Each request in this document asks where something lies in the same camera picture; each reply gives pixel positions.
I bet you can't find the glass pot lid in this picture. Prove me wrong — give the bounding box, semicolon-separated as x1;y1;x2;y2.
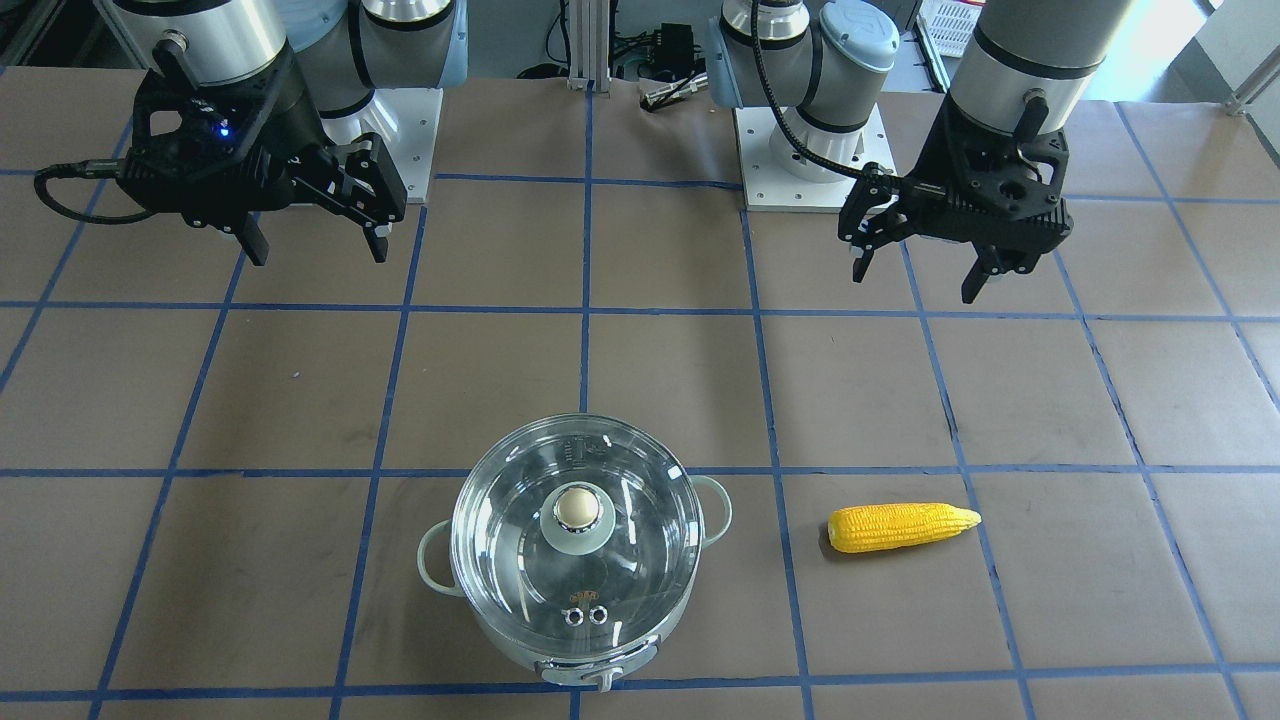
451;414;705;637

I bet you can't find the yellow corn cob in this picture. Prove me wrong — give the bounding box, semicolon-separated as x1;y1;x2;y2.
827;502;982;553

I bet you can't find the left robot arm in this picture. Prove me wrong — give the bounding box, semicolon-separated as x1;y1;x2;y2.
707;1;1132;304

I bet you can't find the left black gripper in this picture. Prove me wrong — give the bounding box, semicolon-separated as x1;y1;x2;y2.
838;92;1074;305

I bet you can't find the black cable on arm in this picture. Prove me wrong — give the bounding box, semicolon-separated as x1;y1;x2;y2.
35;160;161;225
748;0;881;183

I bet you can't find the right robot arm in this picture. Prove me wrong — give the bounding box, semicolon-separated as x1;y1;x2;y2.
100;1;468;266

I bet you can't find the aluminium frame post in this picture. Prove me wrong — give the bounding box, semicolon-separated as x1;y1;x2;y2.
566;0;613;94

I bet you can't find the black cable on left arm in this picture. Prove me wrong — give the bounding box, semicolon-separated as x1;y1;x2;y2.
748;0;881;183

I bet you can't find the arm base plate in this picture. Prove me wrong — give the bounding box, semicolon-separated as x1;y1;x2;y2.
321;88;444;205
733;104;899;211

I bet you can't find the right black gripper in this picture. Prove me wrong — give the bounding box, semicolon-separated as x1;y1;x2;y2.
118;45;407;266

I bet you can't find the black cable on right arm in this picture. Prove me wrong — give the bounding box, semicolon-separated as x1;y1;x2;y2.
35;160;161;225

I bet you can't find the pale green cooking pot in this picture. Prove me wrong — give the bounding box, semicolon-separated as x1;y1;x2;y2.
417;414;733;693

